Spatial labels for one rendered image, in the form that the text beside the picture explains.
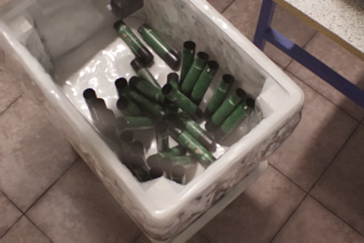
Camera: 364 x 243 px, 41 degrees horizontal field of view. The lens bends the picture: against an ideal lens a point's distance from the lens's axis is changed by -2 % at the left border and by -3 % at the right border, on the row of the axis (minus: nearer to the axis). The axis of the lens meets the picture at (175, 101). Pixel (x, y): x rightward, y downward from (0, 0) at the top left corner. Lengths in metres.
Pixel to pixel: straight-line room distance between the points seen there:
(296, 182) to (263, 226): 0.19
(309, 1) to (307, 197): 0.80
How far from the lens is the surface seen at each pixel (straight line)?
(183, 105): 1.19
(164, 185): 0.98
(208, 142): 1.21
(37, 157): 1.77
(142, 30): 1.36
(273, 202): 1.69
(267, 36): 1.43
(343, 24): 1.10
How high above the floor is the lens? 1.61
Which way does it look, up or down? 65 degrees down
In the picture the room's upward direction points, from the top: 1 degrees counter-clockwise
